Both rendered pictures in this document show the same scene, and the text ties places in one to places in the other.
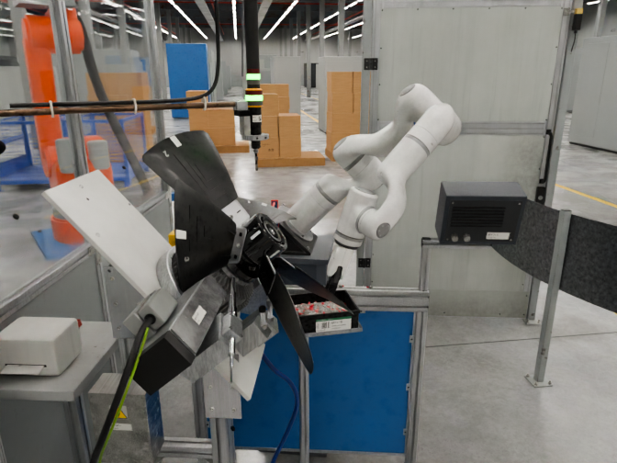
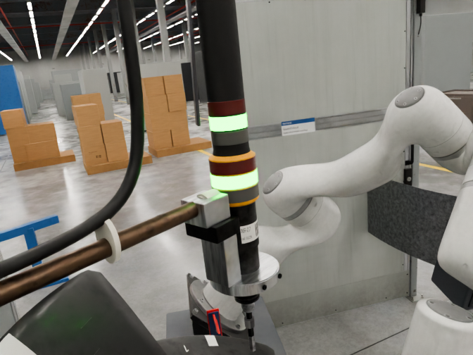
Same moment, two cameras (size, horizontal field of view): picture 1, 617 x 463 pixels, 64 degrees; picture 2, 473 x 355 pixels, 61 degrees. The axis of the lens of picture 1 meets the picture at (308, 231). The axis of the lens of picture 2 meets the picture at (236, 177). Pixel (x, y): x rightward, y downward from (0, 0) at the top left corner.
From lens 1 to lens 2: 100 cm
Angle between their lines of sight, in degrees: 15
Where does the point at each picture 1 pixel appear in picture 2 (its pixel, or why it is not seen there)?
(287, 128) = (111, 134)
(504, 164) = not seen: hidden behind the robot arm
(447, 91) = (310, 86)
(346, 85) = (159, 89)
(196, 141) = (79, 320)
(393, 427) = not seen: outside the picture
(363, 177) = (315, 227)
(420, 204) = not seen: hidden behind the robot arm
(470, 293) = (357, 284)
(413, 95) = (430, 106)
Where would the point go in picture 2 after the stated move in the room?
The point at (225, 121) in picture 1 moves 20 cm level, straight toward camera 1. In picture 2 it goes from (46, 135) to (46, 136)
